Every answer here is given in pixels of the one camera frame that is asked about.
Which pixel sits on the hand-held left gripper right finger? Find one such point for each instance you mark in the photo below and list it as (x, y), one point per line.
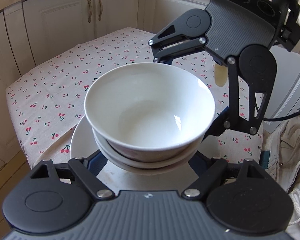
(200, 166)

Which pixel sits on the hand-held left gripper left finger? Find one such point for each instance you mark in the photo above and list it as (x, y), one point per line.
(95, 165)

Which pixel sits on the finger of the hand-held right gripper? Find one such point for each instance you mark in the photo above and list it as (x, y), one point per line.
(162, 57)
(218, 125)

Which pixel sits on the white bowl pink flowers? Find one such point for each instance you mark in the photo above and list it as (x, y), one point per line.
(150, 100)
(100, 140)
(145, 165)

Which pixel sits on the white fruit-print plate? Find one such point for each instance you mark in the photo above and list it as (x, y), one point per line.
(85, 140)

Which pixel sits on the white cabinet door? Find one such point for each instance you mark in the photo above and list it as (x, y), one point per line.
(0, 67)
(57, 25)
(290, 85)
(117, 7)
(162, 7)

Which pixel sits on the blue cloth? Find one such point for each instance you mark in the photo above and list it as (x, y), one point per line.
(266, 160)

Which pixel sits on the white fleece jacket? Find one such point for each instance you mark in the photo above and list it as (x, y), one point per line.
(297, 155)

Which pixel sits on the cherry-print tablecloth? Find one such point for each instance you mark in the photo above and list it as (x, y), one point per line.
(52, 80)

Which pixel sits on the narrow white cabinet panel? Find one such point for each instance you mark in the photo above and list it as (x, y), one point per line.
(13, 42)

